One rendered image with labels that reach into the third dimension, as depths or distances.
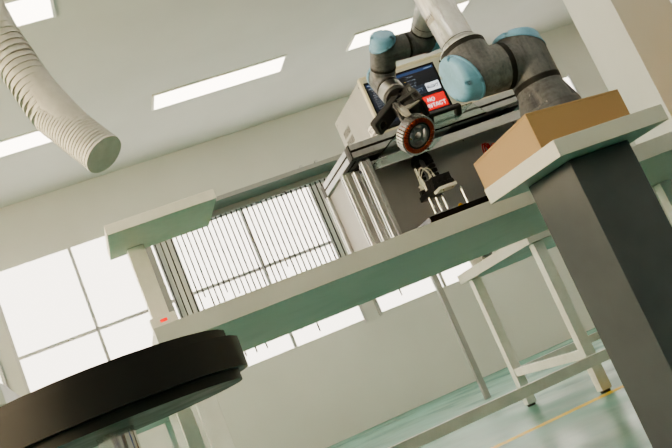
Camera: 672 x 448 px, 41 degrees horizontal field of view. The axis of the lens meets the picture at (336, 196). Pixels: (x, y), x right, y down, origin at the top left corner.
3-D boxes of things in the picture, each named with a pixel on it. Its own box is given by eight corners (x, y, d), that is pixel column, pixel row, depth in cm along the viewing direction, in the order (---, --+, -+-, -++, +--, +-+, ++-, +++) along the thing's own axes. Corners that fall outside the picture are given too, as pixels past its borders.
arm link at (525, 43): (568, 64, 213) (543, 16, 216) (520, 78, 209) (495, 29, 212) (547, 87, 224) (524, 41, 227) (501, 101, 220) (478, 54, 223)
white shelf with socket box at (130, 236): (264, 317, 289) (212, 188, 297) (153, 360, 278) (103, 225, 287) (251, 333, 321) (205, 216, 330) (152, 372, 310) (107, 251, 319)
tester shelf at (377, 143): (537, 94, 297) (531, 82, 298) (352, 158, 277) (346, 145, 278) (489, 141, 339) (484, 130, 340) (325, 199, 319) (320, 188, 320)
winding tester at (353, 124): (500, 95, 298) (474, 41, 302) (383, 135, 285) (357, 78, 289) (461, 137, 334) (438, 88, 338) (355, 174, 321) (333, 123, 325)
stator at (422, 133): (442, 137, 248) (433, 133, 251) (427, 107, 241) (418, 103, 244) (413, 163, 246) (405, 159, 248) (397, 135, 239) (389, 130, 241)
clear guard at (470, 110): (486, 112, 262) (478, 94, 264) (414, 137, 255) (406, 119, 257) (450, 150, 293) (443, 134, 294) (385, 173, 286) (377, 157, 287)
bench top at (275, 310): (842, 83, 279) (834, 69, 280) (160, 348, 214) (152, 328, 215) (664, 182, 373) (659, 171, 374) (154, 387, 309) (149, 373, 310)
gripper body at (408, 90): (422, 96, 248) (405, 77, 258) (396, 113, 248) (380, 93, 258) (432, 116, 253) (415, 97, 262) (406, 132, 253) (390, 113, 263)
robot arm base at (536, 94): (594, 95, 209) (575, 58, 211) (536, 114, 205) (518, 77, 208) (570, 121, 223) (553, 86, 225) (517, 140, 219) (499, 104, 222)
